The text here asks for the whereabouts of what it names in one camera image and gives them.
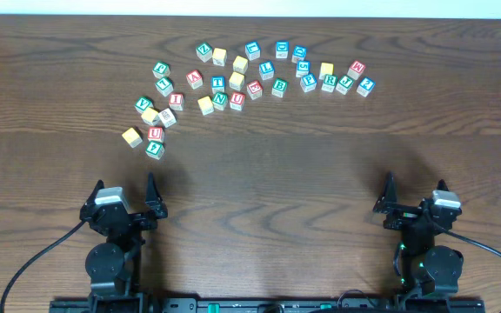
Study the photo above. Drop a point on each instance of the blue L block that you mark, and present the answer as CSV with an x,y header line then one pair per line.
x,y
266,70

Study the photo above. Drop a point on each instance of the yellow block beside V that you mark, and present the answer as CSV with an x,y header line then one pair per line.
x,y
150,116

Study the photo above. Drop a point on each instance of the blue 2 block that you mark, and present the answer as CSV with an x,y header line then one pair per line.
x,y
365,87

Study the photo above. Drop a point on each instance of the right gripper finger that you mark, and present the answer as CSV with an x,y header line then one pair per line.
x,y
389,192
442,185

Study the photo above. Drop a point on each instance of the red U block upper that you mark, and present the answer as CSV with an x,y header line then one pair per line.
x,y
237,101

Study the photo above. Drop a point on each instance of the yellow C block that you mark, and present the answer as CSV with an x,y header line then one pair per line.
x,y
240,64

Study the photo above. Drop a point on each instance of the yellow K block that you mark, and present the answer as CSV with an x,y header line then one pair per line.
x,y
325,69

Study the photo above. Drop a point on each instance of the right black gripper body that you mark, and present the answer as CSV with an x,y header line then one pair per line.
x,y
408,209

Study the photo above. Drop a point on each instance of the green 4 block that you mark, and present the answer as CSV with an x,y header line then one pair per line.
x,y
155,150

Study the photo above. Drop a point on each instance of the blue 5 block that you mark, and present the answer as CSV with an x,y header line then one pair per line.
x,y
303,68

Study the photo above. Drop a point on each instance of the red u block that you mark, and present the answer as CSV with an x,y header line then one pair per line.
x,y
155,134
237,101

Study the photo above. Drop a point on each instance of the yellow S block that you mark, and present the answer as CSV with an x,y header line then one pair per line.
x,y
236,81

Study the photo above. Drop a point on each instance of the green J block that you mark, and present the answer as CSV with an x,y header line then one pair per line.
x,y
344,84

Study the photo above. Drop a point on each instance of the green N block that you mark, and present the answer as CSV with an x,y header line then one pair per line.
x,y
220,101

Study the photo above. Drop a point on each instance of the red U block lower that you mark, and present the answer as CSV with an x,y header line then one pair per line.
x,y
155,134

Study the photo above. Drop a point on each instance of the yellow block top row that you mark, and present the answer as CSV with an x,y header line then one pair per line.
x,y
219,57

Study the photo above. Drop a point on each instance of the yellow block far left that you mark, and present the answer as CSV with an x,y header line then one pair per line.
x,y
132,137

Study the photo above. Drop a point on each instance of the blue T block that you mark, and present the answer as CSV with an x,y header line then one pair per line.
x,y
217,84

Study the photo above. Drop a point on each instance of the green V block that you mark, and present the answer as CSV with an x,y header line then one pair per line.
x,y
142,104

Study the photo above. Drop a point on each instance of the green R block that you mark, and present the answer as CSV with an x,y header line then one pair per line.
x,y
329,83

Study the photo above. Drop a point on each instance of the red I block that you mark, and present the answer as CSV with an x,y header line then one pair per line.
x,y
176,101

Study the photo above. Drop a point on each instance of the green B block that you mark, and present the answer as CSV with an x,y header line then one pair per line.
x,y
279,87

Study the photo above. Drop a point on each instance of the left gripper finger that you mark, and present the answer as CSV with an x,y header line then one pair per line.
x,y
93,195
153,196

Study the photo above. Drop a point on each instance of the green Z block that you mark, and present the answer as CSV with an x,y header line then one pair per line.
x,y
204,52

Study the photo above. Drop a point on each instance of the blue P block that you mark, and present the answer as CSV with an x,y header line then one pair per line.
x,y
308,83

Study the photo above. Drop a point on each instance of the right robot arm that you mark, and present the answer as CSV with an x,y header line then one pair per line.
x,y
427,271

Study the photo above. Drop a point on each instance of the red E block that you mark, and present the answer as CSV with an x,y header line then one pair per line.
x,y
255,89

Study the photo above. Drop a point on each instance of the red M block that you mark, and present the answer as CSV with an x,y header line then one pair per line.
x,y
356,70

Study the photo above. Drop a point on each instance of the yellow O block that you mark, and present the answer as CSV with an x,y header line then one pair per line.
x,y
206,105

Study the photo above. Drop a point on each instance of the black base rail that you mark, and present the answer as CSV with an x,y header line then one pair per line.
x,y
191,305

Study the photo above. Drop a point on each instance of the red A block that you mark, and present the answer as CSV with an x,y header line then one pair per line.
x,y
194,79

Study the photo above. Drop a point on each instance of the plain wooden picture block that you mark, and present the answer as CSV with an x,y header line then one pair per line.
x,y
167,117

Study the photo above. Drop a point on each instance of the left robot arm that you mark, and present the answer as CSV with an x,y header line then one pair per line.
x,y
114,267

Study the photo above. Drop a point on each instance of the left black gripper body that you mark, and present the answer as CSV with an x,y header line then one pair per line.
x,y
135,218

